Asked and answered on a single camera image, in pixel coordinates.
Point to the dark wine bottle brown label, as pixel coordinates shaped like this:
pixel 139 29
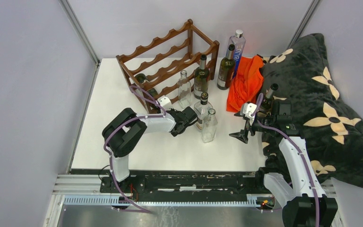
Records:
pixel 266 103

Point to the black floral blanket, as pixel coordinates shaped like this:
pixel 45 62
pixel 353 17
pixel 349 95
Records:
pixel 333 131

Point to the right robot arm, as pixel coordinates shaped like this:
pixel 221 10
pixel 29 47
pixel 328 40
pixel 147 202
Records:
pixel 303 201

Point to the orange cloth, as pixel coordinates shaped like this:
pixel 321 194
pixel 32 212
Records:
pixel 246 85

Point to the small clear glass bottle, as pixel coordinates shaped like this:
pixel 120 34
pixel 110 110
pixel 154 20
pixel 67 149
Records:
pixel 209 126

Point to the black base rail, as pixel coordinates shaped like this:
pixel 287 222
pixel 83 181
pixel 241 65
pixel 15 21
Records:
pixel 177 188

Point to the right aluminium corner post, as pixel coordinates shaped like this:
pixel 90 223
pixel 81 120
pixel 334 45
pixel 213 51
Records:
pixel 304 21

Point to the tall clear glass bottle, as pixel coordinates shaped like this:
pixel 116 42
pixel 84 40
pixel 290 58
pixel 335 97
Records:
pixel 184 90

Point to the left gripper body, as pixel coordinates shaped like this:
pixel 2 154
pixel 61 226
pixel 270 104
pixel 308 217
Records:
pixel 176 132

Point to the dark green wine bottle labelled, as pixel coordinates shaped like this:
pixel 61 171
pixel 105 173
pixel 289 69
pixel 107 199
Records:
pixel 142 79

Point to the brown wooden wine rack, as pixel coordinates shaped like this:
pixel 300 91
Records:
pixel 163 74

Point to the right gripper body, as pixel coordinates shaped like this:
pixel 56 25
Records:
pixel 269 120

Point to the blue square glass bottle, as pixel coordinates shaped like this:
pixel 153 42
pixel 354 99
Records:
pixel 238 41

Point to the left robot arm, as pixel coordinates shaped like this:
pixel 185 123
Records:
pixel 123 133

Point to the clear square bottle black cap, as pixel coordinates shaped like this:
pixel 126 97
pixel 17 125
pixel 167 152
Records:
pixel 201 108

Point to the left aluminium corner post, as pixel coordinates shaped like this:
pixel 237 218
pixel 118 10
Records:
pixel 79 30

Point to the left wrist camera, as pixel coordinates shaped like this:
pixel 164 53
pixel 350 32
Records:
pixel 165 102

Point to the dark wine bottle silver neck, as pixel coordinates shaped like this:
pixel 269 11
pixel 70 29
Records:
pixel 226 69

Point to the dark green wine bottle rear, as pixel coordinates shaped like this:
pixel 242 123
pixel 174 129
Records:
pixel 201 75

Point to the aluminium corner post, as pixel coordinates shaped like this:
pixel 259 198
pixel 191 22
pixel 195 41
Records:
pixel 304 21
pixel 79 30

